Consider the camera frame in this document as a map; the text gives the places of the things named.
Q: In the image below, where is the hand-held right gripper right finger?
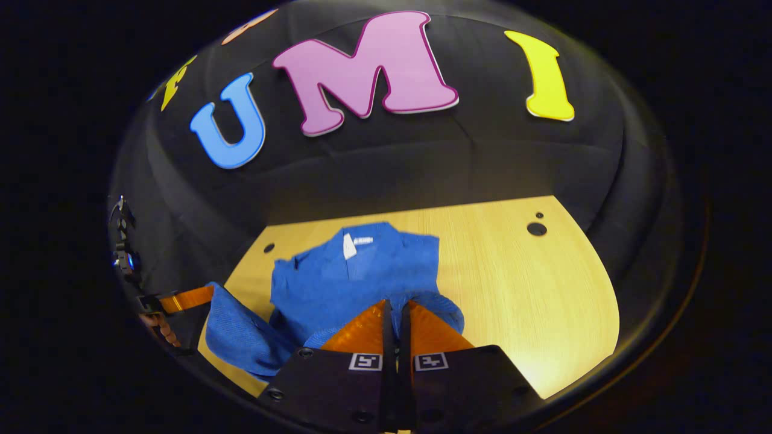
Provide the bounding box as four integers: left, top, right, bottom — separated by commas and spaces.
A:
398, 300, 543, 432

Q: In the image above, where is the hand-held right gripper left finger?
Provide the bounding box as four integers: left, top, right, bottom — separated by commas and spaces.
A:
258, 300, 396, 433

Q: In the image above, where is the blue button shirt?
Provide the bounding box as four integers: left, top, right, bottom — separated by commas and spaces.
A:
205, 221, 465, 382

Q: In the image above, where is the black backdrop cloth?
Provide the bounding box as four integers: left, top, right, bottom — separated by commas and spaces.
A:
109, 0, 682, 338

